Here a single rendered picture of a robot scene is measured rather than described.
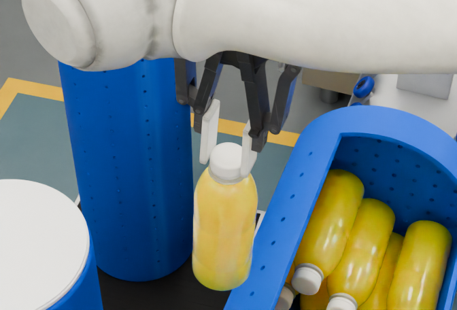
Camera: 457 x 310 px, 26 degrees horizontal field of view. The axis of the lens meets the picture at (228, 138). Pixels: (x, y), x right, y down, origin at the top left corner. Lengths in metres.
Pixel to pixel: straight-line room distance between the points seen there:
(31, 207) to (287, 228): 0.46
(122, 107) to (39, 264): 0.68
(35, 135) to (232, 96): 0.65
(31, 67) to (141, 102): 1.35
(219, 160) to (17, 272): 0.55
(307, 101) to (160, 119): 1.15
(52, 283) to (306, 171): 0.40
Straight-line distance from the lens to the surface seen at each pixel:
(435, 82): 1.89
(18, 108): 3.27
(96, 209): 2.38
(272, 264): 1.25
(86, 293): 1.52
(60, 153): 3.10
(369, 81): 1.84
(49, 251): 1.50
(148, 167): 2.24
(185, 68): 0.94
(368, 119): 1.40
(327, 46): 0.62
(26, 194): 1.58
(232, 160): 1.02
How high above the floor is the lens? 2.20
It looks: 45 degrees down
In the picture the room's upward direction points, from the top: straight up
